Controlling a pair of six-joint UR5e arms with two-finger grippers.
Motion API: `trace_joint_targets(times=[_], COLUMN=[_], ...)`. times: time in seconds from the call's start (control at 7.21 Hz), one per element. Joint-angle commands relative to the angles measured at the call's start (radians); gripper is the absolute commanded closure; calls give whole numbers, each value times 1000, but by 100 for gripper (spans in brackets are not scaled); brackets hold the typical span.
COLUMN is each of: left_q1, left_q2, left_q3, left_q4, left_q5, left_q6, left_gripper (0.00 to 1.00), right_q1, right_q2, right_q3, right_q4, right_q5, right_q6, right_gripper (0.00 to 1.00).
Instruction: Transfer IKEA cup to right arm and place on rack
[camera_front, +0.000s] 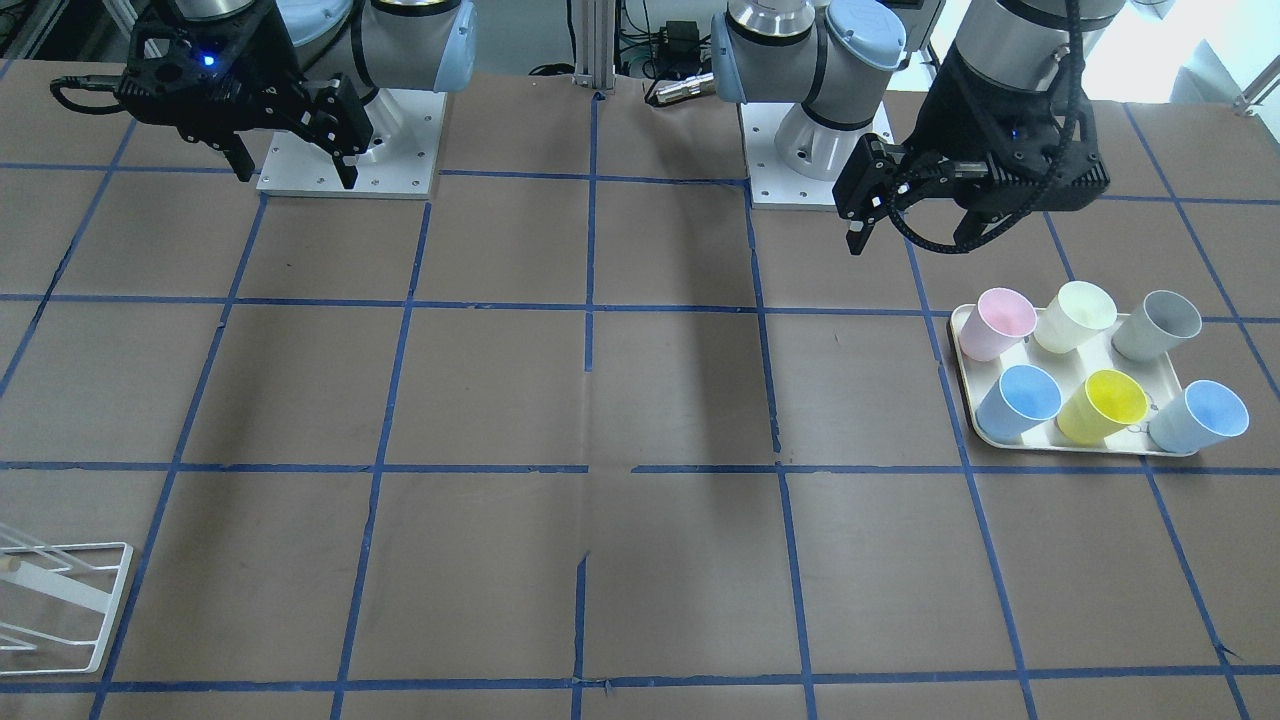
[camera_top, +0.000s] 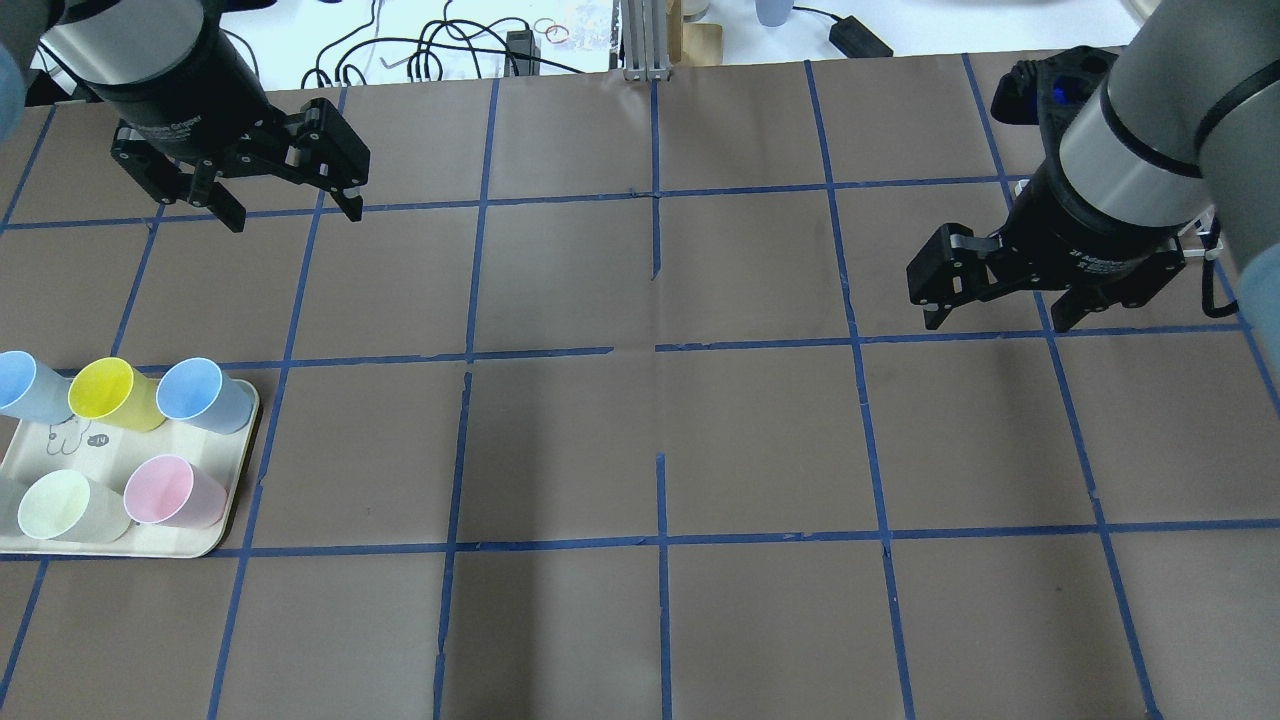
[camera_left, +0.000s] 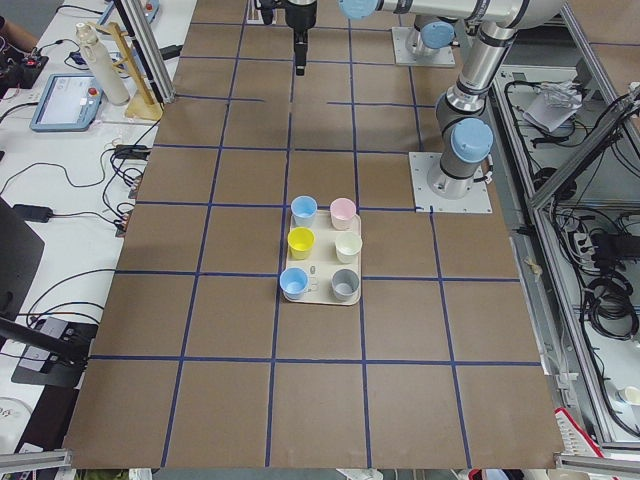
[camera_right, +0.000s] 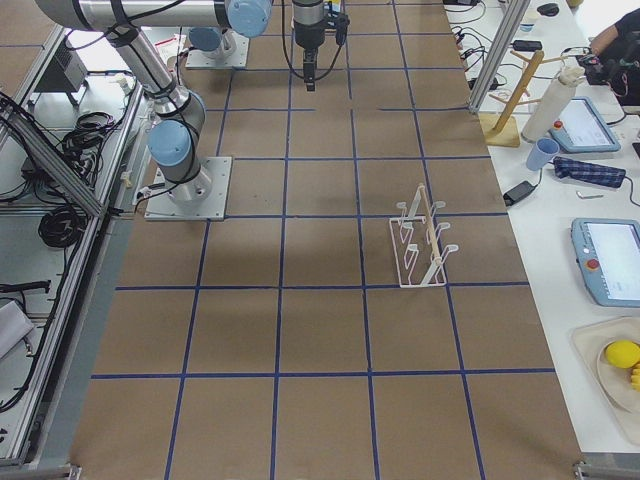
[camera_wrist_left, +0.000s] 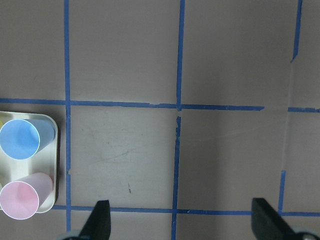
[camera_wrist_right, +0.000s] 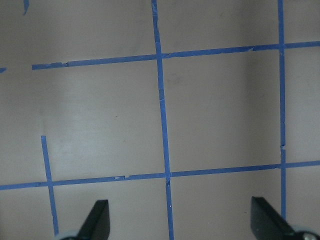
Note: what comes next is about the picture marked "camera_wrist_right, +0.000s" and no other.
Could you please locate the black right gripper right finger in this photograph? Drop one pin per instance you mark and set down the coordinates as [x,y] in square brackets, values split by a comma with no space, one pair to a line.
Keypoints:
[266,223]

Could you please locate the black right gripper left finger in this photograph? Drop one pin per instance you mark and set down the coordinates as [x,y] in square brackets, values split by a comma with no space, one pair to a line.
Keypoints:
[97,224]

